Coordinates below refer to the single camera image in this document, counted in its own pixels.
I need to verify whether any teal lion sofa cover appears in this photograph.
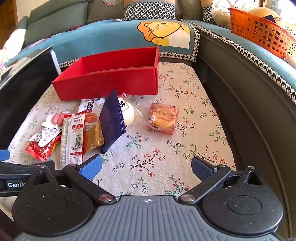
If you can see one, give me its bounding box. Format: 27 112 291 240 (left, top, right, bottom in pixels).
4 20 200 67

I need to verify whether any pink sausages packet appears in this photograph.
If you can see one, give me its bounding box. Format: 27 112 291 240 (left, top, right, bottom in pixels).
41 113 66 130

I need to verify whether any small white sachet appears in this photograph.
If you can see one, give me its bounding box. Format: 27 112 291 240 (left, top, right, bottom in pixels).
29 127 62 147

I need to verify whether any round white bun packet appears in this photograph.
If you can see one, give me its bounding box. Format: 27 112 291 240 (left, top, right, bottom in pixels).
118 93 148 127

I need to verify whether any orange plastic basket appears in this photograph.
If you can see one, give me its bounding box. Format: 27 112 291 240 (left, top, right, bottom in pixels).
229 8 295 59

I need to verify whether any houndstooth pillow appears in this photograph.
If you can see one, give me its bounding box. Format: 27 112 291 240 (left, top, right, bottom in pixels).
122 0 176 21

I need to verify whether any printed white pillow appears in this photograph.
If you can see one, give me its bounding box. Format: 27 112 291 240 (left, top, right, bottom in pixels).
201 0 258 29

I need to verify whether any gold foil snack packet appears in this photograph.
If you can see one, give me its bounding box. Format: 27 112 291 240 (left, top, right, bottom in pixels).
83 121 104 154

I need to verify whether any red cardboard box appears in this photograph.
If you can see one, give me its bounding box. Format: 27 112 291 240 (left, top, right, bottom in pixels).
52 47 159 101

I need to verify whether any white noodle snack packet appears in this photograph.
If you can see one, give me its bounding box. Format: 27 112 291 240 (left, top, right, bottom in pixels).
78 98 105 115

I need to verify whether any white spicy strip packet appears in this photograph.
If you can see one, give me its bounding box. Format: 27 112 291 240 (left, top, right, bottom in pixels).
60 111 86 169

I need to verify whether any red snack packet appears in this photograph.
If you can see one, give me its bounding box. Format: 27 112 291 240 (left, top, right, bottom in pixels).
25 134 61 162

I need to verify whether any dark blue snack packet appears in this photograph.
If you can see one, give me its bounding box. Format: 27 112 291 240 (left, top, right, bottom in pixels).
99 89 126 154

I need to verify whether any meat floss cake packet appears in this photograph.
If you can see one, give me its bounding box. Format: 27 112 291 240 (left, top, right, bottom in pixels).
143 101 179 135

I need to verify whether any black glossy side table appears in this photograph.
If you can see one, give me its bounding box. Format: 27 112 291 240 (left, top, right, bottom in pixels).
1 46 61 152

